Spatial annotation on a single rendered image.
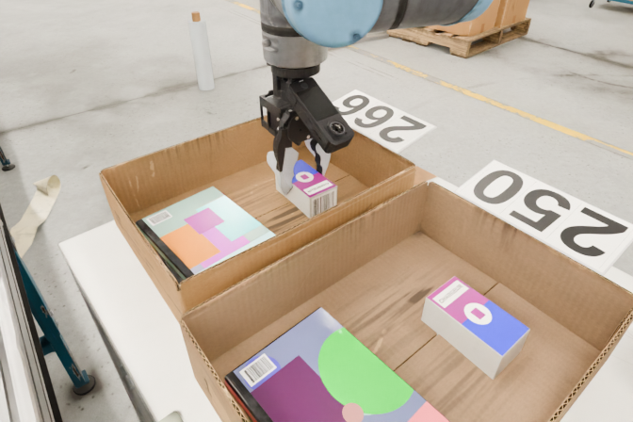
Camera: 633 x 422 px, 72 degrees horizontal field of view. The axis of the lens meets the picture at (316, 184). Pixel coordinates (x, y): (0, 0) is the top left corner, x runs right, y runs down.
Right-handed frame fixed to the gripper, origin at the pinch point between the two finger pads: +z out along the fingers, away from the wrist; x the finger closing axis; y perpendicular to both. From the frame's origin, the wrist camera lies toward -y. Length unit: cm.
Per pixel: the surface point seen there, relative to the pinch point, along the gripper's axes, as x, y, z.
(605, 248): -14.0, -38.8, -7.1
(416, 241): -6.9, -18.7, 2.9
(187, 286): 25.7, -14.5, -5.4
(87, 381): 45, 45, 75
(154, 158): 19.5, 13.5, -5.2
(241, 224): 13.4, -2.5, 0.4
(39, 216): 43, 139, 78
